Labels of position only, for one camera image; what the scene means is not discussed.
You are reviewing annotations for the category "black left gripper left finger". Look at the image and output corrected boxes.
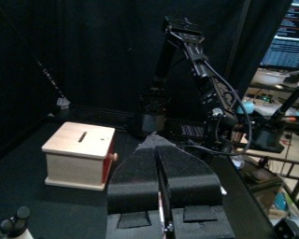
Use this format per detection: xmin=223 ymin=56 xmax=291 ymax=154
xmin=105 ymin=133 xmax=161 ymax=217

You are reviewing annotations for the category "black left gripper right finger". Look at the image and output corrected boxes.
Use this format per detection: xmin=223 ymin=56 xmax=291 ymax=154
xmin=154 ymin=136 xmax=224 ymax=216

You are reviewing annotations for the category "small blue glowing device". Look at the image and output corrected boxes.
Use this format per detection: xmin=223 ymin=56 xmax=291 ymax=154
xmin=236 ymin=100 xmax=256 ymax=116

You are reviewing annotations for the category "black stand with base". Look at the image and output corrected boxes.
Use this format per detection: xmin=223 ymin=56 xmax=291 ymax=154
xmin=252 ymin=74 xmax=299 ymax=154

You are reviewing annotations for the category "wooden box with red drawer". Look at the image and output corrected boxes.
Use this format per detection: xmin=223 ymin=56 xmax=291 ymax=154
xmin=41 ymin=120 xmax=120 ymax=191

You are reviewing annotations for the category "black power plug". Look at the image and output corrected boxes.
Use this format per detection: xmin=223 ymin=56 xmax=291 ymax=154
xmin=272 ymin=218 xmax=299 ymax=239

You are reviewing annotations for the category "computer monitor with text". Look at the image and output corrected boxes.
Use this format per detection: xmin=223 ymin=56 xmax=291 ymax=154
xmin=259 ymin=0 xmax=299 ymax=71

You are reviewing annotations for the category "grey frame corner bracket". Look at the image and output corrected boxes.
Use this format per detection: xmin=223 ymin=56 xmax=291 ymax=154
xmin=55 ymin=96 xmax=71 ymax=110

